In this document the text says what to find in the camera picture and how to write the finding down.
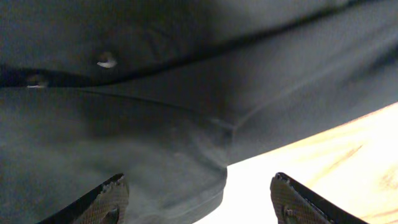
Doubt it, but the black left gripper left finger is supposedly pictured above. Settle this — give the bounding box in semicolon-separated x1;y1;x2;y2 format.
37;174;129;224

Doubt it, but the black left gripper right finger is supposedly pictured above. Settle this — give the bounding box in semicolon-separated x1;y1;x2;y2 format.
270;172;368;224

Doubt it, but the black shirt with white logo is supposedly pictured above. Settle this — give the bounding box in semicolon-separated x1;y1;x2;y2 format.
1;0;397;223

